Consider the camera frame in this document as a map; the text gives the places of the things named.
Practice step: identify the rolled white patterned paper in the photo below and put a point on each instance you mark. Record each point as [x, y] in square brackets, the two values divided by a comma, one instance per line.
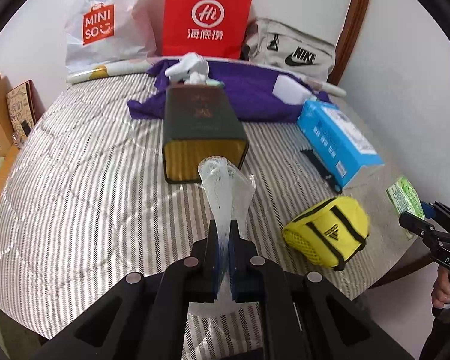
[141, 65]

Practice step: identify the striped bed quilt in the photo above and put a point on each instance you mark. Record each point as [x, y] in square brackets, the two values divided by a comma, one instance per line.
[86, 202]

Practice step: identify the person right hand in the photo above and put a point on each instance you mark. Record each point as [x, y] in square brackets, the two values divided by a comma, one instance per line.
[441, 288]

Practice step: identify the white mesh cloth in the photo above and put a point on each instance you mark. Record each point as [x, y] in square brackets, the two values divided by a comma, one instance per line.
[229, 193]

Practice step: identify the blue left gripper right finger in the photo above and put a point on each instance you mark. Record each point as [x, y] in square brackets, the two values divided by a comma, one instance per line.
[234, 249]

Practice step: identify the white sponge block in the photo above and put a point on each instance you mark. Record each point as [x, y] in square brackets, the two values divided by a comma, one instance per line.
[291, 92]

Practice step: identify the grey Nike bag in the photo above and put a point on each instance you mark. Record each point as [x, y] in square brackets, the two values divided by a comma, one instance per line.
[269, 42]

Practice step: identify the brown wooden door frame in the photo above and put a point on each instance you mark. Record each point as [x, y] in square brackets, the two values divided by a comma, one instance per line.
[348, 37]

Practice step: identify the yellow Adidas pouch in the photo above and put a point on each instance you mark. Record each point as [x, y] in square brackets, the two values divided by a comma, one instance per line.
[329, 233]

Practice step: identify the dark green tin box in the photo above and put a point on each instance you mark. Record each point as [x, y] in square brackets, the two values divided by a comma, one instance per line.
[199, 123]

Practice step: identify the white Miniso plastic bag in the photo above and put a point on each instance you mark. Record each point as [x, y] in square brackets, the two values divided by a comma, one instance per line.
[107, 31]

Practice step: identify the white socks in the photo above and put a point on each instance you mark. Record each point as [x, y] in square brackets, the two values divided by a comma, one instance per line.
[192, 69]

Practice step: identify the brown patterned box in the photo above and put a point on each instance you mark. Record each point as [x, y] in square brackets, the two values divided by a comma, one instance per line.
[21, 109]

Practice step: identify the red Haidilao paper bag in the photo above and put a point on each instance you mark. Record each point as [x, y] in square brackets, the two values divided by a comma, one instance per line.
[211, 28]

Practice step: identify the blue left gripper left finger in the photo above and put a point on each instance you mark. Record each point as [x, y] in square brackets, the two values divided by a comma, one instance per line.
[211, 263]

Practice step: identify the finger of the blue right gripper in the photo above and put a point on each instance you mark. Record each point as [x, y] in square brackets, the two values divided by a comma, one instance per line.
[429, 210]
[416, 225]

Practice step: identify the green wet wipes pack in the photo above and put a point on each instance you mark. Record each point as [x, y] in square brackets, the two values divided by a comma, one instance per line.
[404, 198]

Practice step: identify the blue tissue pack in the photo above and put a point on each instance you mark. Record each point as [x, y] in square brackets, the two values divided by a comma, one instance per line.
[338, 143]

